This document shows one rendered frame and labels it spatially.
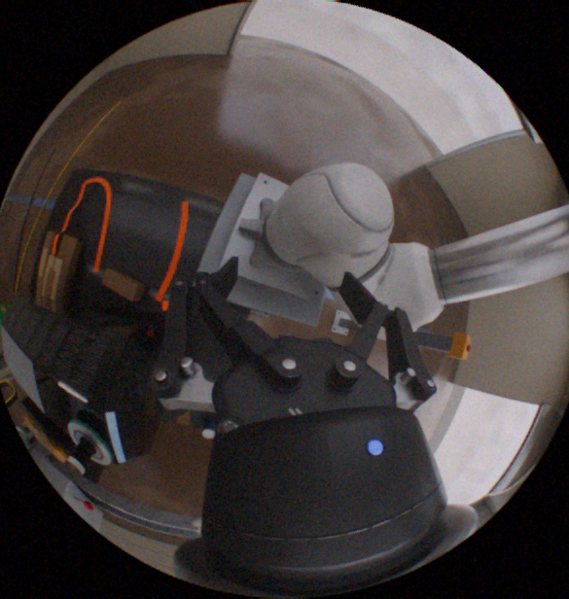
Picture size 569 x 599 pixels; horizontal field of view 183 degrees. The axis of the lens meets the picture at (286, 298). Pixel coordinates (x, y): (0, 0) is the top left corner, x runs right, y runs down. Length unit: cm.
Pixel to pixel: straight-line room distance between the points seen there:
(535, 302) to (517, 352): 136
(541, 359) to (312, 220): 610
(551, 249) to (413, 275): 25
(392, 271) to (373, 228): 10
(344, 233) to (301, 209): 7
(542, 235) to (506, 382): 569
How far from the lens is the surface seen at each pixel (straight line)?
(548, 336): 622
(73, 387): 86
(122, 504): 67
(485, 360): 598
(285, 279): 44
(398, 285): 30
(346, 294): 21
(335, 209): 21
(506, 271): 32
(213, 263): 49
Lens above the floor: 128
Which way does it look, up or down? 69 degrees down
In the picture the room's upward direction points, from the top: 92 degrees clockwise
